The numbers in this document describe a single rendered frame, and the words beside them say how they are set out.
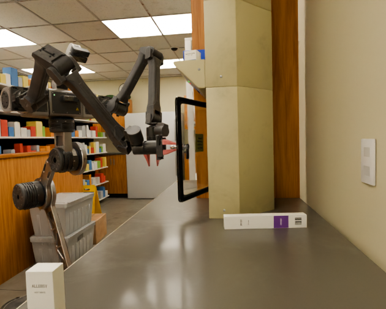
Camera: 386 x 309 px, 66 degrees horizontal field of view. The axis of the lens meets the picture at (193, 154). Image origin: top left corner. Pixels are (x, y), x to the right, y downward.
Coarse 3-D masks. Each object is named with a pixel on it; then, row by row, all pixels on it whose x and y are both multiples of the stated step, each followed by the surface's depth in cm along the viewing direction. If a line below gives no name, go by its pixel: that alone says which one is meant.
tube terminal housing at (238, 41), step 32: (224, 0) 102; (224, 32) 103; (256, 32) 109; (224, 64) 103; (256, 64) 109; (224, 96) 104; (256, 96) 110; (224, 128) 105; (256, 128) 110; (224, 160) 105; (256, 160) 110; (224, 192) 106; (256, 192) 111
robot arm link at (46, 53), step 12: (48, 48) 110; (36, 60) 109; (48, 60) 107; (60, 60) 109; (36, 72) 117; (60, 72) 108; (36, 84) 123; (24, 96) 135; (36, 96) 130; (24, 108) 138; (36, 108) 137
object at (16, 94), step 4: (12, 88) 142; (16, 88) 144; (20, 88) 145; (24, 88) 147; (28, 88) 148; (12, 92) 142; (16, 92) 140; (20, 92) 139; (24, 92) 140; (12, 96) 141; (16, 96) 140; (20, 96) 139; (12, 100) 141; (16, 100) 140; (12, 104) 142; (16, 104) 142; (20, 104) 142; (12, 108) 142; (16, 108) 144; (20, 108) 145
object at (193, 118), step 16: (176, 112) 109; (192, 112) 120; (176, 128) 109; (192, 128) 120; (176, 144) 110; (192, 144) 120; (176, 160) 110; (192, 160) 120; (192, 176) 120; (192, 192) 120
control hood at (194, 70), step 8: (176, 64) 106; (184, 64) 105; (192, 64) 105; (200, 64) 104; (184, 72) 105; (192, 72) 105; (200, 72) 105; (192, 80) 105; (200, 80) 105; (200, 88) 106
